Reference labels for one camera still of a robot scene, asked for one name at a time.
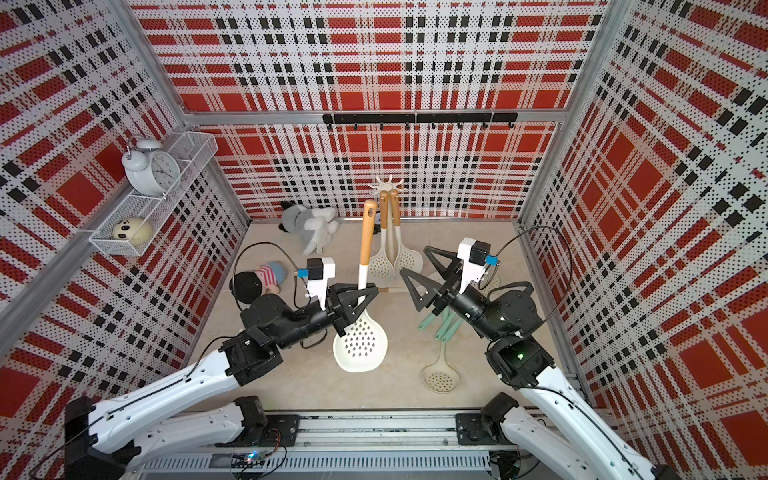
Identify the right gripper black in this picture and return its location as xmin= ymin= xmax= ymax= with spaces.
xmin=403 ymin=248 xmax=503 ymax=344

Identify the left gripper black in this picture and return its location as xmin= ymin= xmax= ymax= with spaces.
xmin=275 ymin=283 xmax=378 ymax=351

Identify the skimmer wooden handle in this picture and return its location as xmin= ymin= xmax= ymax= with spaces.
xmin=332 ymin=199 xmax=390 ymax=374
xmin=368 ymin=191 xmax=395 ymax=288
xmin=388 ymin=189 xmax=425 ymax=276

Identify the cream utensil rack stand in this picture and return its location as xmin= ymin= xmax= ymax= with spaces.
xmin=368 ymin=176 xmax=403 ymax=261

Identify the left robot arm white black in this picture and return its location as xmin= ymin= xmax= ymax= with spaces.
xmin=64 ymin=283 xmax=378 ymax=479

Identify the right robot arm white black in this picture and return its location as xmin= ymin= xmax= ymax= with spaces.
xmin=400 ymin=237 xmax=678 ymax=479

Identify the grey white plush toy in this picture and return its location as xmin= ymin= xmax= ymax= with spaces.
xmin=278 ymin=201 xmax=339 ymax=256

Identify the small doll black hat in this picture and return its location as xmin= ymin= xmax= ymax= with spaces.
xmin=229 ymin=262 xmax=287 ymax=305

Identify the cream round face ball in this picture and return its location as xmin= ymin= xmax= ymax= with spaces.
xmin=112 ymin=217 xmax=154 ymax=247

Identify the white alarm clock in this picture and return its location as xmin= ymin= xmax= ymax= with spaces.
xmin=121 ymin=139 xmax=181 ymax=197

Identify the cream skimmer green handle far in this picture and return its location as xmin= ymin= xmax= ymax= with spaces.
xmin=418 ymin=266 xmax=501 ymax=331

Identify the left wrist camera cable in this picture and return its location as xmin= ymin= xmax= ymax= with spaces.
xmin=231 ymin=241 xmax=304 ymax=313

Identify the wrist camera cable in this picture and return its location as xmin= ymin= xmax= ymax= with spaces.
xmin=231 ymin=241 xmax=304 ymax=313
xmin=494 ymin=225 xmax=576 ymax=337

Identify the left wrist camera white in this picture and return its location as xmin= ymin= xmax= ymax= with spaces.
xmin=297 ymin=257 xmax=336 ymax=310

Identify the cream skimmer green handle near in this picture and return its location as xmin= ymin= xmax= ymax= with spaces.
xmin=421 ymin=341 xmax=460 ymax=394

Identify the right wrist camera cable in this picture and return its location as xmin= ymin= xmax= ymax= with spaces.
xmin=494 ymin=225 xmax=576 ymax=337

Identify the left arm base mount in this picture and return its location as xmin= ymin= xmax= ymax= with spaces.
xmin=216 ymin=414 xmax=301 ymax=448

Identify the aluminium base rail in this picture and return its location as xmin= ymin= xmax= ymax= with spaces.
xmin=128 ymin=409 xmax=625 ymax=478

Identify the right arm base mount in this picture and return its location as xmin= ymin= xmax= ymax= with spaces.
xmin=455 ymin=413 xmax=515 ymax=446

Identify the black wall hook rail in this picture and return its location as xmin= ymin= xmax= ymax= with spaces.
xmin=322 ymin=112 xmax=519 ymax=128

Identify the white wire shelf basket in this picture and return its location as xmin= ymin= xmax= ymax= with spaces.
xmin=89 ymin=131 xmax=218 ymax=257

